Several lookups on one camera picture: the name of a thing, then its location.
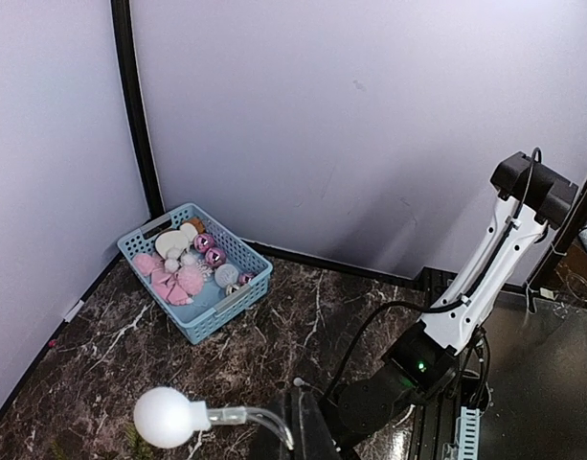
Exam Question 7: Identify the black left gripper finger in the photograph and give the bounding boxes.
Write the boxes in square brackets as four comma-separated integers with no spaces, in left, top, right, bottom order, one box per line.
[261,388,339,459]

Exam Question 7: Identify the white tape piece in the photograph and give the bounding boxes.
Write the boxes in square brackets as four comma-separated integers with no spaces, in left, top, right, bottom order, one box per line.
[63,299,84,323]

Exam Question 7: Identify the white knitted ball ornament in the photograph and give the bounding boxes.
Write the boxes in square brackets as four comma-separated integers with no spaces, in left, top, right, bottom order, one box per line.
[214,264,239,288]

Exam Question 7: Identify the white ball string lights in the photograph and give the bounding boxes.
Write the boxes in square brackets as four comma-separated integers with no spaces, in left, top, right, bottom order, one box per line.
[133,386,295,450]

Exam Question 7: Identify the pink felt ornament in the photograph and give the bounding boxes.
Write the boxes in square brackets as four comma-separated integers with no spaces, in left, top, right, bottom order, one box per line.
[150,269,192,307]

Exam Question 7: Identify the pink fluffy pompom ornament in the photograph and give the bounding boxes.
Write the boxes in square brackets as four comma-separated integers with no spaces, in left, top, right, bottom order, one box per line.
[176,266,205,295]
[132,253,165,277]

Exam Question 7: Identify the white slotted cable duct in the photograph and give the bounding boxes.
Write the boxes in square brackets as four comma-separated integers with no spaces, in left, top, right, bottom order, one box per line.
[457,406,481,460]

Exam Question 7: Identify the white felt ornament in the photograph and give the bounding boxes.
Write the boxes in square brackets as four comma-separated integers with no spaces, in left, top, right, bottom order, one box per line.
[154,223,198,259]

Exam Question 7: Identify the brown felt ornament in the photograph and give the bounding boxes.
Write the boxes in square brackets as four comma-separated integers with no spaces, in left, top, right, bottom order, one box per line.
[187,217,206,234]

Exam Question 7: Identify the small green christmas tree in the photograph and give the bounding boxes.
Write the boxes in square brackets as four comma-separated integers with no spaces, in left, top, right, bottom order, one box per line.
[50,425,155,460]

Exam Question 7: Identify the black corner frame post right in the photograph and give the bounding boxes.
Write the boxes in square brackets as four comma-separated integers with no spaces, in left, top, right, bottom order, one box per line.
[110,0,165,219]

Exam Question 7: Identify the light blue plastic basket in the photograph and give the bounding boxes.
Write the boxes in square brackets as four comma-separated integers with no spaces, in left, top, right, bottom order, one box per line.
[118,203,273,344]

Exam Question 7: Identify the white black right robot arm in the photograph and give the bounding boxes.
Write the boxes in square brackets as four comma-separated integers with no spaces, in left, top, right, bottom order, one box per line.
[320,148,577,455]

